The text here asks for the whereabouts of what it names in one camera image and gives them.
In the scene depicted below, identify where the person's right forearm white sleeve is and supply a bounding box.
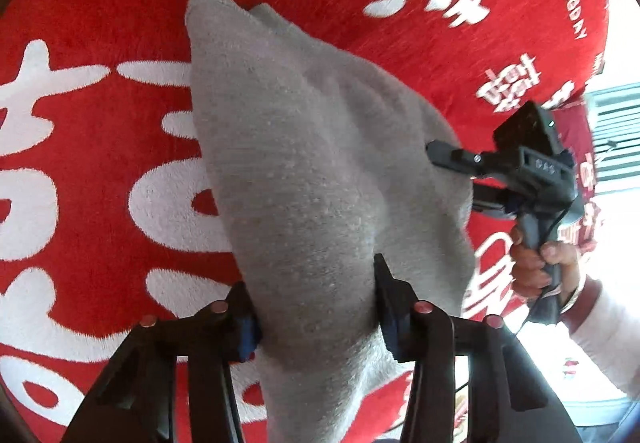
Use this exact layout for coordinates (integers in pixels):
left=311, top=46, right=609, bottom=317
left=560, top=275, right=640, bottom=399

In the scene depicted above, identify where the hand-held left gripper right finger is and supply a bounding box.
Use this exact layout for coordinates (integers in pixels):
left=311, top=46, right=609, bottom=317
left=372, top=253, right=583, bottom=443

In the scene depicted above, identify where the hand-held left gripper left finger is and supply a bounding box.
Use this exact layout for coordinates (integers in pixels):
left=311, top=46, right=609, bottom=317
left=60, top=280, right=263, bottom=443

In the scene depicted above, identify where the window with green blinds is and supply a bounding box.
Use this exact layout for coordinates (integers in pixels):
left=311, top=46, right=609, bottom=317
left=582, top=82, right=640, bottom=196

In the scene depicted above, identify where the dark red printed cloth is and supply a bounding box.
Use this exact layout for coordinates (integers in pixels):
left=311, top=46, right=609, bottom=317
left=552, top=98, right=608, bottom=249

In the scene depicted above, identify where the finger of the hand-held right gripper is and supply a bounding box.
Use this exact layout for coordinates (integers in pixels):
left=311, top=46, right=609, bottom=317
left=470, top=182, right=515, bottom=220
left=426, top=140, right=482, bottom=175

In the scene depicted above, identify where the grey knit sweater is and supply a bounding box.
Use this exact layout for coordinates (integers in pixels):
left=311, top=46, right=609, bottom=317
left=185, top=0, right=476, bottom=443

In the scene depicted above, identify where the person's right hand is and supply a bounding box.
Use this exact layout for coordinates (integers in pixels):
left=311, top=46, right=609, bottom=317
left=509, top=225, right=584, bottom=309

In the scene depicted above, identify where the red blanket with white print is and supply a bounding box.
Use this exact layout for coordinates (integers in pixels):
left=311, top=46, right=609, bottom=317
left=0, top=0, right=613, bottom=443

